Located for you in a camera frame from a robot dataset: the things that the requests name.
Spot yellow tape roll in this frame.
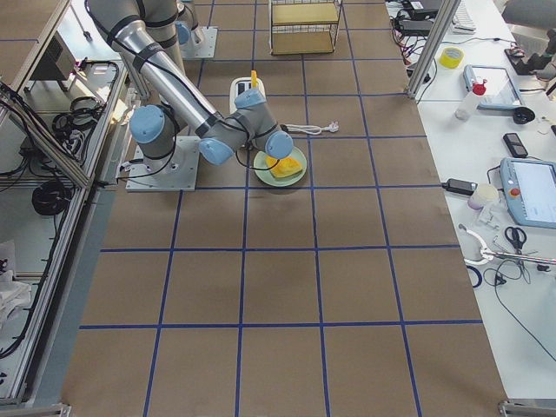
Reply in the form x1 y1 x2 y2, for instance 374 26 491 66
439 47 464 70

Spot squeeze bottle red cap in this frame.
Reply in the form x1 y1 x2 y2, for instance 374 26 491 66
454 81 487 121

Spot yellow toast slice in toaster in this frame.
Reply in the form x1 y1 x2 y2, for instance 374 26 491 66
250 69 258 88

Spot grey control box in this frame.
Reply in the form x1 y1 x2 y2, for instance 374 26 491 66
30 31 76 92

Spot aluminium frame post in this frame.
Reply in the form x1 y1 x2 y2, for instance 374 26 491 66
406 0 460 99

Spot black phone device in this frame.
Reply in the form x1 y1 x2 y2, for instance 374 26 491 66
503 133 528 158

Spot yellow toast on plate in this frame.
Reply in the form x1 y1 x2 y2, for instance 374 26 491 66
265 156 303 179

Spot white toaster power cable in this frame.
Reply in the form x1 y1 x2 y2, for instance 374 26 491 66
280 121 341 136

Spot upper teach pendant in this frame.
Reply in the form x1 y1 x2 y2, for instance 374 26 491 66
463 64 524 111

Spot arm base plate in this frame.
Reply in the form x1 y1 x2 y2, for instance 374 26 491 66
178 26 218 60
125 136 200 192

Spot wire shelf rack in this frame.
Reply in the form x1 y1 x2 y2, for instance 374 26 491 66
268 0 343 56

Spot lower teach pendant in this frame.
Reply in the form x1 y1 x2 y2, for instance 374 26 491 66
500 158 555 229

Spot black coiled cable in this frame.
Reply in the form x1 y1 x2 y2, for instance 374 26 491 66
31 179 67 216

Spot black scissors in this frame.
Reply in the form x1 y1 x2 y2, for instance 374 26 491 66
504 226 527 255

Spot teach pendant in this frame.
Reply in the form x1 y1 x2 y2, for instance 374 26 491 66
500 158 555 229
463 64 524 111

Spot cream white toaster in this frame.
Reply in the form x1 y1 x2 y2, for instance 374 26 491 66
229 76 266 113

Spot white cup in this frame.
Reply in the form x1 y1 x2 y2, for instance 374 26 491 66
467 183 500 210

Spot green round plate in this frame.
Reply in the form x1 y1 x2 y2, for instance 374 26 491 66
253 147 307 187

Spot black power adapter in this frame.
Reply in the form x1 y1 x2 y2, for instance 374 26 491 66
441 178 477 195

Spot white pliers tool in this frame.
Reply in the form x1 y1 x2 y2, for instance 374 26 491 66
458 223 494 266

